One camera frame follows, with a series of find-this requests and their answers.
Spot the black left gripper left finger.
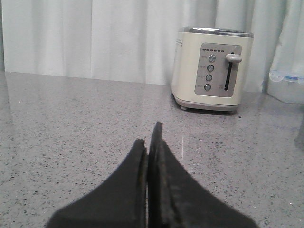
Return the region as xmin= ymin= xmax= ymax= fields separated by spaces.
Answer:
xmin=47 ymin=139 xmax=148 ymax=228

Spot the cream toaster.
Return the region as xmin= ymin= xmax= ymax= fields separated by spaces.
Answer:
xmin=171 ymin=26 xmax=254 ymax=112

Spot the white curtain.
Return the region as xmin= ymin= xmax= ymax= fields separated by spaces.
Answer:
xmin=0 ymin=0 xmax=304 ymax=92

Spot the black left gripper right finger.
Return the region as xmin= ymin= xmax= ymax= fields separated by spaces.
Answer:
xmin=148 ymin=122 xmax=257 ymax=228

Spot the clear plastic container blue lid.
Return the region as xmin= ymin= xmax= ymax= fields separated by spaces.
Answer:
xmin=267 ymin=70 xmax=304 ymax=105

